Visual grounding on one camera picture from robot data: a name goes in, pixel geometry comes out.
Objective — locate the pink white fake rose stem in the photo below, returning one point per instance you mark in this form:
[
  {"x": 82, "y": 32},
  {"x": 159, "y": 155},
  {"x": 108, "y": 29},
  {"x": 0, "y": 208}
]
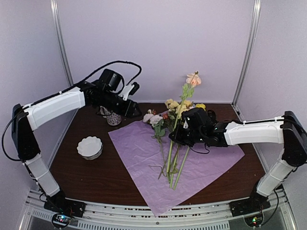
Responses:
[{"x": 157, "y": 123}]

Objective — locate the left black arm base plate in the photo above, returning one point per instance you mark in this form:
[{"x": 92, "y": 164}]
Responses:
[{"x": 67, "y": 207}]

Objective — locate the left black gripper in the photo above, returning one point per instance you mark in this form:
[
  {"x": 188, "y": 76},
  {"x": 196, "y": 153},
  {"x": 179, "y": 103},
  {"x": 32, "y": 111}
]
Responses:
[{"x": 129, "y": 110}]

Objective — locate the pale yellow fake flower bunch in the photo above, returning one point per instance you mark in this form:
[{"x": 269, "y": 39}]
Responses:
[{"x": 170, "y": 122}]

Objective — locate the aluminium corner post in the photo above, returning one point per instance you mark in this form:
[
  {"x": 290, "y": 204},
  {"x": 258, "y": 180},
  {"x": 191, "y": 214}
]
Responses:
[
  {"x": 63, "y": 54},
  {"x": 248, "y": 53}
]

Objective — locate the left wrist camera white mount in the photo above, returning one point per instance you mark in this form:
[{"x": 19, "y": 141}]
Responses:
[{"x": 128, "y": 90}]

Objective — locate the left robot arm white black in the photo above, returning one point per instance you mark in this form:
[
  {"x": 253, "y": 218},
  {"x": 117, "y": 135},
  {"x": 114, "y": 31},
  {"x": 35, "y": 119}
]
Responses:
[{"x": 28, "y": 118}]

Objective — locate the left aluminium corner post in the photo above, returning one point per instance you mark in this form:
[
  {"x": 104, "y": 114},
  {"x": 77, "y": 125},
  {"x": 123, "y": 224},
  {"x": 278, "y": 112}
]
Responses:
[{"x": 63, "y": 54}]

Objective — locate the aluminium front rail frame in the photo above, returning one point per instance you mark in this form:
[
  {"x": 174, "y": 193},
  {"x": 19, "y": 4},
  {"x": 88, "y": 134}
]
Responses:
[{"x": 211, "y": 216}]

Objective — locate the white floral mug yellow inside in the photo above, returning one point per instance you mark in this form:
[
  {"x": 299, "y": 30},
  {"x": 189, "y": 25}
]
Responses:
[{"x": 112, "y": 118}]

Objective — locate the white scalloped bowl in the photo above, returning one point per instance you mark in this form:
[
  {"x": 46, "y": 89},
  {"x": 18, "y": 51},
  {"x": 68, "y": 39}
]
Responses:
[{"x": 90, "y": 148}]

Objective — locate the right aluminium corner post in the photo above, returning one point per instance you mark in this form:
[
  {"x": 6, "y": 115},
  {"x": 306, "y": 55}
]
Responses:
[{"x": 248, "y": 53}]

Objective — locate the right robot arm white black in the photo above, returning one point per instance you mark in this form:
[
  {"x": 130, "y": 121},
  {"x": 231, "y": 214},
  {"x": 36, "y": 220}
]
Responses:
[{"x": 285, "y": 130}]

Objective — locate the bright yellow fake flower stem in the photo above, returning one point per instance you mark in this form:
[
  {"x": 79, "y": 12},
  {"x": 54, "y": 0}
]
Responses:
[{"x": 201, "y": 105}]

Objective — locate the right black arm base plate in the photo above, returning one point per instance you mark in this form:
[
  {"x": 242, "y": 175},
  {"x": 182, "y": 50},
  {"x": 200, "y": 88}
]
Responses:
[{"x": 248, "y": 206}]

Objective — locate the purple wrapping paper sheet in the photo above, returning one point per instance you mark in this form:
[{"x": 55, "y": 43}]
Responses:
[{"x": 144, "y": 158}]

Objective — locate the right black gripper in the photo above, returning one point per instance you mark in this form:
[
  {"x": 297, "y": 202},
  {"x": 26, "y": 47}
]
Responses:
[{"x": 177, "y": 138}]

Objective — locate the peach fake flower stem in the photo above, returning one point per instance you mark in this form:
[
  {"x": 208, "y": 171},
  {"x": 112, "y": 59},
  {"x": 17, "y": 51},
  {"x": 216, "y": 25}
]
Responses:
[{"x": 192, "y": 81}]

